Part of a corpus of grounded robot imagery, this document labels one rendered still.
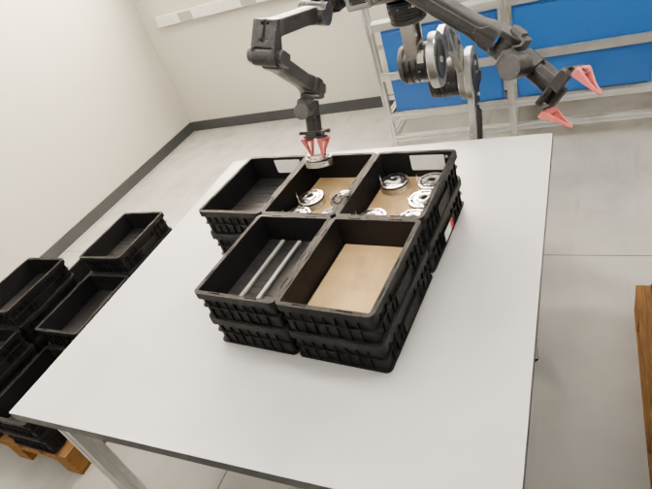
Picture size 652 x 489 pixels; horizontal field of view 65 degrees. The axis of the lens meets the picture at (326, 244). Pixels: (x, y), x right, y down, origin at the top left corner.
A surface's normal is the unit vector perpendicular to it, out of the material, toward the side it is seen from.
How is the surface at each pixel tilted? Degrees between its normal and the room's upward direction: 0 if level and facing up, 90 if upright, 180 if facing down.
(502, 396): 0
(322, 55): 90
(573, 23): 90
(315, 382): 0
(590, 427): 0
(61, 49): 90
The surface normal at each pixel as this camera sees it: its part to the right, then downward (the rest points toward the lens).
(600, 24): -0.34, 0.63
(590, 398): -0.29, -0.77
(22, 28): 0.89, 0.00
